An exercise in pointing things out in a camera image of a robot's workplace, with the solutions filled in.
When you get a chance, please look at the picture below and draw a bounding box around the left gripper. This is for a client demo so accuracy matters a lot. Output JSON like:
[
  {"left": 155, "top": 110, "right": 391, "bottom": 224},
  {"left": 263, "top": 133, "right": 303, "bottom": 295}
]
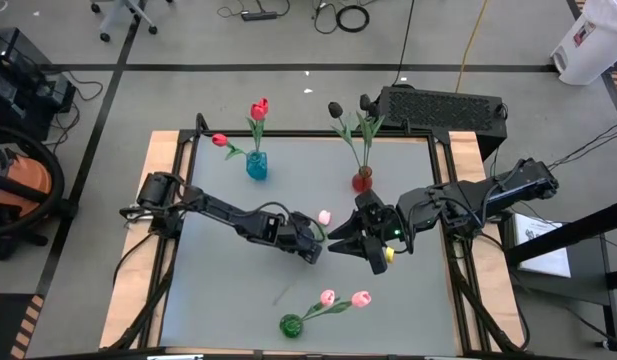
[{"left": 277, "top": 212, "right": 330, "bottom": 265}]

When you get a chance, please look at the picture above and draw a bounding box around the black yellow hazard strip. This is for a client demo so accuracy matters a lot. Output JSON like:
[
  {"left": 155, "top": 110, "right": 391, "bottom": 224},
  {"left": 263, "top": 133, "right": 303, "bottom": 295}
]
[{"left": 10, "top": 294, "right": 45, "bottom": 360}]

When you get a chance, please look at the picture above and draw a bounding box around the red glass vase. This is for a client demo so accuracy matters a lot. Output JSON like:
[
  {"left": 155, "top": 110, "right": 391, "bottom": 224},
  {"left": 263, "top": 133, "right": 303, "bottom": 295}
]
[{"left": 351, "top": 165, "right": 374, "bottom": 194}]

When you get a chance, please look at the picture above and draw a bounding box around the orange vacuum cleaner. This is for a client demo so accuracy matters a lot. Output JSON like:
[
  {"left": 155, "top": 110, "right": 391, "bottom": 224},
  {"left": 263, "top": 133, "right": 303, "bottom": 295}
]
[{"left": 0, "top": 124, "right": 67, "bottom": 261}]

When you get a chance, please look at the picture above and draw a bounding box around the black perforated computer case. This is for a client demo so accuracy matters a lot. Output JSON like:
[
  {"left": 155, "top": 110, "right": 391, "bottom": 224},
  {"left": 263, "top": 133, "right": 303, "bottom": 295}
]
[{"left": 375, "top": 84, "right": 509, "bottom": 161}]

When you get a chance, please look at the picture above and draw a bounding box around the black table frame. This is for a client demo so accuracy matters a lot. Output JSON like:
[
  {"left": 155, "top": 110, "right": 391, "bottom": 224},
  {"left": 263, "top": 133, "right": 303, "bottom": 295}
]
[{"left": 107, "top": 113, "right": 527, "bottom": 359}]

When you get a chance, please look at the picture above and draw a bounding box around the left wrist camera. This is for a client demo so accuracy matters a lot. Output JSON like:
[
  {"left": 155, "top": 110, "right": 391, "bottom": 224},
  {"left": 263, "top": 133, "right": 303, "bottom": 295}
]
[{"left": 260, "top": 217, "right": 285, "bottom": 247}]

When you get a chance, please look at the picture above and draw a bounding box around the yellow cable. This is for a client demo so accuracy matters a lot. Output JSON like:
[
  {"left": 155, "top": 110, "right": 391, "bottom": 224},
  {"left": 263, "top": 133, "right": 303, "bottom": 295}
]
[{"left": 455, "top": 0, "right": 490, "bottom": 95}]

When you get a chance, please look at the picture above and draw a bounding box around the blue glass vase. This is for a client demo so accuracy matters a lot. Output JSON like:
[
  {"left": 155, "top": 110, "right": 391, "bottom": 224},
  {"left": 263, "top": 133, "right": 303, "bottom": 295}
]
[{"left": 245, "top": 150, "right": 269, "bottom": 182}]

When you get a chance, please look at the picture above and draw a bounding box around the black power strip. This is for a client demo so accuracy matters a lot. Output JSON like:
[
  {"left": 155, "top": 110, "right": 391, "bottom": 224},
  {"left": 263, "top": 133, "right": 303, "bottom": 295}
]
[{"left": 240, "top": 9, "right": 279, "bottom": 22}]

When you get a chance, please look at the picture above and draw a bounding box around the black equipment cart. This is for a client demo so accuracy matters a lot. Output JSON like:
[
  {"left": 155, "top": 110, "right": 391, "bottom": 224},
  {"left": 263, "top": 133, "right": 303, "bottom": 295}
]
[{"left": 0, "top": 27, "right": 78, "bottom": 142}]

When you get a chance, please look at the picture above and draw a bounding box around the pink artificial tulip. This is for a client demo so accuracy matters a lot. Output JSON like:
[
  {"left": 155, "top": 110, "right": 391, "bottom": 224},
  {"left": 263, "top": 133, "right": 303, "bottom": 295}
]
[
  {"left": 297, "top": 290, "right": 373, "bottom": 324},
  {"left": 311, "top": 209, "right": 333, "bottom": 245},
  {"left": 296, "top": 289, "right": 339, "bottom": 324}
]

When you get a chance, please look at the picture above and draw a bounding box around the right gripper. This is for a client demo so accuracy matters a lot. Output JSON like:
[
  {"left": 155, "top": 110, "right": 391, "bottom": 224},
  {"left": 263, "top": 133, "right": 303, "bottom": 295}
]
[{"left": 328, "top": 199, "right": 414, "bottom": 276}]

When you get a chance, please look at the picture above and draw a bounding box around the white paper sheet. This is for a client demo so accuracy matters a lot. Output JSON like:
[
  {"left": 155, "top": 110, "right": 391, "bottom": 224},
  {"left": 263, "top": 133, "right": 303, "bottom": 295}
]
[{"left": 512, "top": 212, "right": 573, "bottom": 279}]

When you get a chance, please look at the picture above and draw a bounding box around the long black cable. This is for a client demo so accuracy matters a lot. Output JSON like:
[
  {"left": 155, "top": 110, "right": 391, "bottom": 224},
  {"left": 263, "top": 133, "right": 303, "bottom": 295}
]
[{"left": 391, "top": 0, "right": 416, "bottom": 86}]

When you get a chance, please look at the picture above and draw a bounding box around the green glass vase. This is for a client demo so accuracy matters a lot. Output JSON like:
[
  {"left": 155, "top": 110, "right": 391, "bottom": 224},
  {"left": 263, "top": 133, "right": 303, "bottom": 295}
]
[{"left": 279, "top": 313, "right": 305, "bottom": 339}]

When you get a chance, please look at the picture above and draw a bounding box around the coiled black cable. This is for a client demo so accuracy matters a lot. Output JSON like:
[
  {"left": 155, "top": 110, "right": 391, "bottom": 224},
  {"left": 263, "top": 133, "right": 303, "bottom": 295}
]
[{"left": 335, "top": 4, "right": 372, "bottom": 34}]

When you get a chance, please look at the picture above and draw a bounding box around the white box with label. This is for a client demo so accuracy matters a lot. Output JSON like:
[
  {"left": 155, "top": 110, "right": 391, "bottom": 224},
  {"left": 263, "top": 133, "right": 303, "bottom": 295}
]
[{"left": 550, "top": 0, "right": 617, "bottom": 86}]

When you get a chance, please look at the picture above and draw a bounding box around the grey office chair base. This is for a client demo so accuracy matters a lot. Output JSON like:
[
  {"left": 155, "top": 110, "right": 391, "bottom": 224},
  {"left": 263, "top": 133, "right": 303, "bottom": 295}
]
[{"left": 90, "top": 0, "right": 174, "bottom": 44}]

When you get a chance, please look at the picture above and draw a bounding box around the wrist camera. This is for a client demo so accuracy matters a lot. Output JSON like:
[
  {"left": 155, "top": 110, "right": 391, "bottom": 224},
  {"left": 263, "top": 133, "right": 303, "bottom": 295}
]
[
  {"left": 356, "top": 190, "right": 385, "bottom": 217},
  {"left": 260, "top": 217, "right": 285, "bottom": 247}
]

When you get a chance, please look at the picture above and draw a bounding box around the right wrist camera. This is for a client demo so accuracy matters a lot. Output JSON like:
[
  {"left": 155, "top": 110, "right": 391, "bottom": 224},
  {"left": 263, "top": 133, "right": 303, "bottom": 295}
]
[{"left": 356, "top": 190, "right": 385, "bottom": 217}]

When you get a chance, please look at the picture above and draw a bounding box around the black metal stand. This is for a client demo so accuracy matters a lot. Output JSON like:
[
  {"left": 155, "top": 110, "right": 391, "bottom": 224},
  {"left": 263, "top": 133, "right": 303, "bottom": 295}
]
[{"left": 505, "top": 197, "right": 617, "bottom": 351}]

